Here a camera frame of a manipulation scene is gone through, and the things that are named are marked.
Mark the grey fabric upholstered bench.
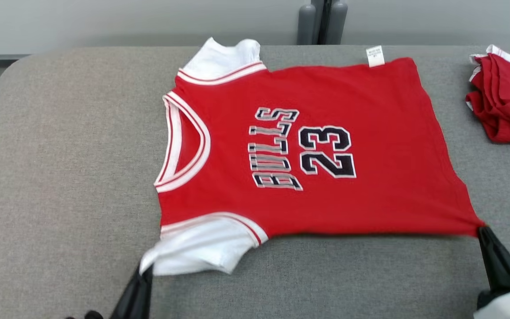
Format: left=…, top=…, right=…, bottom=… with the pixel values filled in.
left=0, top=44, right=510, bottom=319

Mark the red Bulls 23 jersey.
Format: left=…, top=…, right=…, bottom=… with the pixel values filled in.
left=139, top=37, right=486, bottom=276

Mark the grey partition post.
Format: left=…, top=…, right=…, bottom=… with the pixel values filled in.
left=310, top=0, right=333, bottom=45

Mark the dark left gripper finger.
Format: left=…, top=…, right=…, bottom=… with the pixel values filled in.
left=109, top=264, right=154, bottom=319

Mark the grey cylindrical post foot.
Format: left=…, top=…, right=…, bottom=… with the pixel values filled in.
left=330, top=0, right=348, bottom=45
left=297, top=3, right=317, bottom=46

